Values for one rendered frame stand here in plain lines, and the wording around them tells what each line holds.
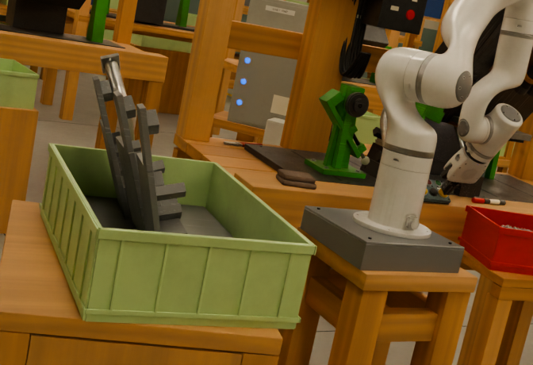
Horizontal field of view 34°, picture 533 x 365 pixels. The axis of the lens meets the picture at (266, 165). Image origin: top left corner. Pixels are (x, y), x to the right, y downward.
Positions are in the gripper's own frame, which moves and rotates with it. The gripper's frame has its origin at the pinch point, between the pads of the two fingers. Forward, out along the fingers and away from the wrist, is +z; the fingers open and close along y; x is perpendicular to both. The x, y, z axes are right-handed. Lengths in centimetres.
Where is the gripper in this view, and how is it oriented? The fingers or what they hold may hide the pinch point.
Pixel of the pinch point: (448, 186)
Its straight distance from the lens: 257.6
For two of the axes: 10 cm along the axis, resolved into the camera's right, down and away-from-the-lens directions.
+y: 9.0, 1.0, 4.2
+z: -3.8, 6.4, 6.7
